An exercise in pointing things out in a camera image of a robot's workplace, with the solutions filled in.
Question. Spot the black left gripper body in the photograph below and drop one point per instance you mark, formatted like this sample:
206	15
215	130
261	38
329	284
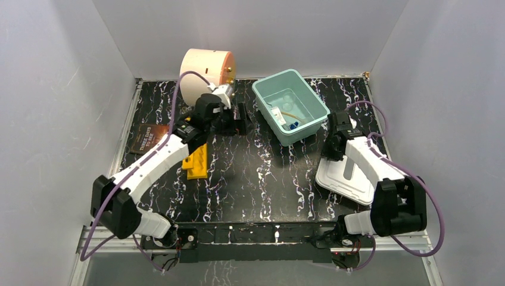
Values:
240	120

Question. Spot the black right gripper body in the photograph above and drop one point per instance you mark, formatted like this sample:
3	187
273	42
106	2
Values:
327	150

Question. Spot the white bin lid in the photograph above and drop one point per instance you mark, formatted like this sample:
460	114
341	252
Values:
345	178

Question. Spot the small white plastic packet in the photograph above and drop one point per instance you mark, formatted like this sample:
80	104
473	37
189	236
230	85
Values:
278	115

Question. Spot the small clear glass beaker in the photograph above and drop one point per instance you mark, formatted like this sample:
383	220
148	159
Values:
287	105

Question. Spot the tan rubber tubing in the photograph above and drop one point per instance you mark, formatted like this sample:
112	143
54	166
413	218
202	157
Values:
293	116

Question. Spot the yellow test tube rack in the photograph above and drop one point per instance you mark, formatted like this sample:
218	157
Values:
196	164

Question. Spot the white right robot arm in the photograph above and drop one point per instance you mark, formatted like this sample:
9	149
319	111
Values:
399	201

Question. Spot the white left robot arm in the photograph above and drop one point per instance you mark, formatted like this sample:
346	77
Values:
114	200

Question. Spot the teal plastic bin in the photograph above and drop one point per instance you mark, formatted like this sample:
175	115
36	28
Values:
289	84

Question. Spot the white cylindrical drum device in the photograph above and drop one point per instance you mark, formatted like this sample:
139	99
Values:
218	67

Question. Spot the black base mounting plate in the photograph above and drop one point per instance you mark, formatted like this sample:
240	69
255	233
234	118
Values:
262	241

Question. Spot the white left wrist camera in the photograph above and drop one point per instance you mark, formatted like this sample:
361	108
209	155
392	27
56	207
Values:
224	92

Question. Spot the aluminium frame rail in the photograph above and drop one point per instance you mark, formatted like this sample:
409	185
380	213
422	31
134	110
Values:
417	241

